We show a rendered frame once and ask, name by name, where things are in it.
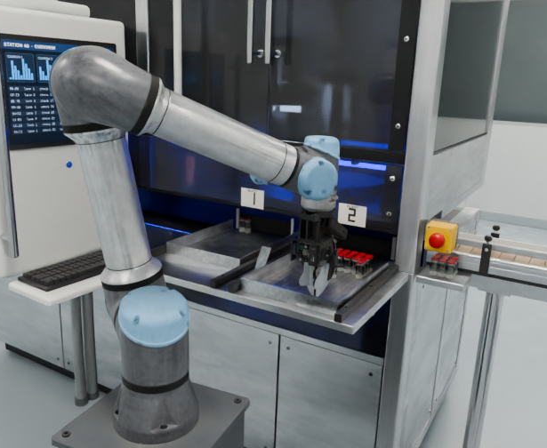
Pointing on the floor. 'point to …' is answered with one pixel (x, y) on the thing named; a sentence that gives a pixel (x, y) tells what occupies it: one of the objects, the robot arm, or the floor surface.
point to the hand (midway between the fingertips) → (317, 291)
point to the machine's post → (413, 213)
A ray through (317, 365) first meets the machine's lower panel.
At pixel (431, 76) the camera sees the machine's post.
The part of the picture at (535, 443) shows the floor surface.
